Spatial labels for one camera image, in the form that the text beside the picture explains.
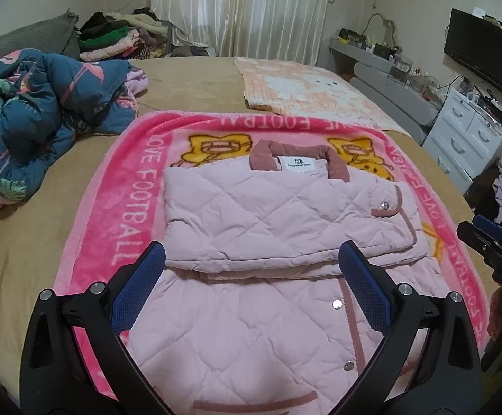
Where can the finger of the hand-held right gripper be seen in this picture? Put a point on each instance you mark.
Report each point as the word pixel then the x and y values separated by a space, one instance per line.
pixel 478 242
pixel 491 228

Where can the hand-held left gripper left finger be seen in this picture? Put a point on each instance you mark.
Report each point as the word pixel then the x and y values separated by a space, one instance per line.
pixel 140 285

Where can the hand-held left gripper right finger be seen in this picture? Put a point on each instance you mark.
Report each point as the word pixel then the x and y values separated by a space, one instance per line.
pixel 365 285

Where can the pink quilted jacket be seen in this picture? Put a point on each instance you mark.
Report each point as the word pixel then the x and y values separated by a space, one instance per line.
pixel 242 207

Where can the dark chair with clothes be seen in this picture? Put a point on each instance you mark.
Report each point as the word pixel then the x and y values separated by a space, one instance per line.
pixel 482 194

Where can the pile of folded clothes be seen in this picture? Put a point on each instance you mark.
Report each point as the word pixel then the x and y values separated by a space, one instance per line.
pixel 116 36

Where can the white drawer cabinet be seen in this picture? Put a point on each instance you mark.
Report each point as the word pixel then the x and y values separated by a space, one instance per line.
pixel 462 138

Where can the pink cartoon printed blanket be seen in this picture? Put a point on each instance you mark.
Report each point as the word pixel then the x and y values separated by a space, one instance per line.
pixel 138 173

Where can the bed with tan sheet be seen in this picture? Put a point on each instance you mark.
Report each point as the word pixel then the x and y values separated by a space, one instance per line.
pixel 17 268

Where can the black flat television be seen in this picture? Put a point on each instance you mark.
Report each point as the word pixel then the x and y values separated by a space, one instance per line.
pixel 484 52

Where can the grey padded shelf unit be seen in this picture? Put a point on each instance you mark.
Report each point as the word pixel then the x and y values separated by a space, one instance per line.
pixel 389 82

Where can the peach patterned blanket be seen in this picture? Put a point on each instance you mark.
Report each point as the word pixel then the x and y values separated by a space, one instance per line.
pixel 311 90

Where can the group of small cluttered items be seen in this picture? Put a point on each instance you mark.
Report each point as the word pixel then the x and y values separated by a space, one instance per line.
pixel 385 49

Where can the blue flamingo print duvet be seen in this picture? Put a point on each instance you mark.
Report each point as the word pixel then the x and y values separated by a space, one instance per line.
pixel 30 108

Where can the grey pillow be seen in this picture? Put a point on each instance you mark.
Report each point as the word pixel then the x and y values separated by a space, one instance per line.
pixel 30 39

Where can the white sheer curtain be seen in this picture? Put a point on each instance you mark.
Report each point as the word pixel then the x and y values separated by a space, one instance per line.
pixel 242 8

